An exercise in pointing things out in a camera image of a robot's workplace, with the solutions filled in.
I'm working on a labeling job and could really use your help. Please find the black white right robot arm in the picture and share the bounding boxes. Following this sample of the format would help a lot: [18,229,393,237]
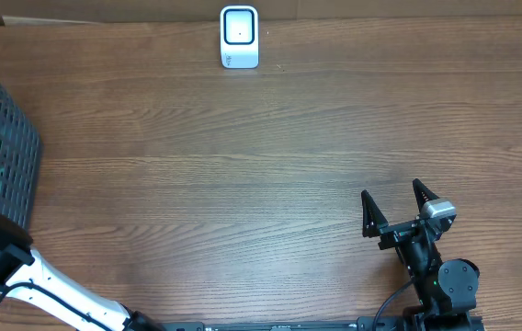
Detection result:
[357,178,484,331]

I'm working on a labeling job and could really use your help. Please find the white barcode scanner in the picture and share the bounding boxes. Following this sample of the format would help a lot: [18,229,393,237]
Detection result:
[220,5,259,69]

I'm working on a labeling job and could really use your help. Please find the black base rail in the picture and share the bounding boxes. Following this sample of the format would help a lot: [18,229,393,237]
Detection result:
[159,314,485,331]

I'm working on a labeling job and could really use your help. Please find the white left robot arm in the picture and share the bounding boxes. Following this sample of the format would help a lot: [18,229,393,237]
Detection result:
[0,214,162,331]

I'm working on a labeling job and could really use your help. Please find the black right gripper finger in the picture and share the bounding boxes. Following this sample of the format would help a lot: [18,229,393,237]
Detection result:
[413,178,439,216]
[361,189,389,237]

